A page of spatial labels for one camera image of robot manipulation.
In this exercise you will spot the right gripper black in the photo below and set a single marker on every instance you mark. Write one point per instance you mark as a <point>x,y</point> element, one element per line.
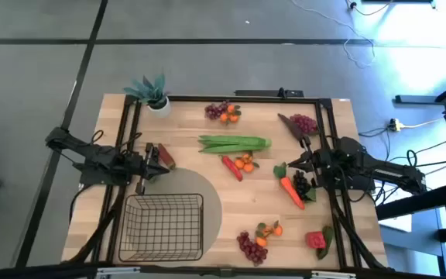
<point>323,162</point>

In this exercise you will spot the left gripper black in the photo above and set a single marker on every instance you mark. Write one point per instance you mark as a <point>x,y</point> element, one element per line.
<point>138,164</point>

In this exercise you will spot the green striped vegetable toy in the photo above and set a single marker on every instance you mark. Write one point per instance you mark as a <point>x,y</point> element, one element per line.
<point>154,180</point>

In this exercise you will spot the red and green pepper toy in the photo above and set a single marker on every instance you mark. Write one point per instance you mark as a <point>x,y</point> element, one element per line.
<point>166,156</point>

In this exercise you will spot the black grape bunch toy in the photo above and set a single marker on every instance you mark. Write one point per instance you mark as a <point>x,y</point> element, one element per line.
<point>301,185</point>

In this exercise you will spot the orange carrot toy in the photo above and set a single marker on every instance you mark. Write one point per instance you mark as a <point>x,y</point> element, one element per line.
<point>290,190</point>

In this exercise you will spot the dark purple eggplant toy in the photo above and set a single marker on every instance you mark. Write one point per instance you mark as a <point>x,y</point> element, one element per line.
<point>292,127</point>

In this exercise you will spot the red grape bunch toy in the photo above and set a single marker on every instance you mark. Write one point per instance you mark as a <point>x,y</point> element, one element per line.
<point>305,124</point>
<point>251,248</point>

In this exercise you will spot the orange tangerine cluster toy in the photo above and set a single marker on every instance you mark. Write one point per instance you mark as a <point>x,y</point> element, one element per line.
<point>239,163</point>
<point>233,118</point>
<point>278,231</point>

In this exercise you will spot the green leafy vegetable toy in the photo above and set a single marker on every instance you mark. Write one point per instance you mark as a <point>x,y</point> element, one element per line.
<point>234,144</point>

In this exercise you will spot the red chili pepper toy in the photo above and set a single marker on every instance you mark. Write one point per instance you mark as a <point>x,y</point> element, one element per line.
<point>232,167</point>

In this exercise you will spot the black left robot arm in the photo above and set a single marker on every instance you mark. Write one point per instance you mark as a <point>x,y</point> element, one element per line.
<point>99,155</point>

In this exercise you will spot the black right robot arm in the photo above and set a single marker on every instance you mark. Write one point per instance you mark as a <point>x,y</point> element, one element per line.
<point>381,170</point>

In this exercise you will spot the round grey placemat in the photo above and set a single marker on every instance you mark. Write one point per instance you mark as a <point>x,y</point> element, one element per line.
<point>192,182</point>

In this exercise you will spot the artificial plant in white pot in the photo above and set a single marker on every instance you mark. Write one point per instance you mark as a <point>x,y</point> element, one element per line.
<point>160,108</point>

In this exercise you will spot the purple grape bunch toy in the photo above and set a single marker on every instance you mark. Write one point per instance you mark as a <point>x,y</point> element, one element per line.
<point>213,111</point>

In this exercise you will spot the black mounting bar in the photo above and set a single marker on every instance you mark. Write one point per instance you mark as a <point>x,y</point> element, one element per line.
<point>261,93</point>

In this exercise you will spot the white power strip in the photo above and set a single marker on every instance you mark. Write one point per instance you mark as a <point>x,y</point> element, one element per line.
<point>394,125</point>

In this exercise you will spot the black beam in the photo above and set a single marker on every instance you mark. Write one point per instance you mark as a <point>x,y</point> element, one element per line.
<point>420,201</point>

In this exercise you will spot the black stand foot bar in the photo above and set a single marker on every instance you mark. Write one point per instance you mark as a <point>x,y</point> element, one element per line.
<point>420,99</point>

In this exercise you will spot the black aluminium table frame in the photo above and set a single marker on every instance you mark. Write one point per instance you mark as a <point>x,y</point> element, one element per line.
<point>246,99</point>

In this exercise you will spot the small black camera box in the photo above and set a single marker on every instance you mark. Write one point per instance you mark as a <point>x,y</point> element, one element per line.
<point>226,271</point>

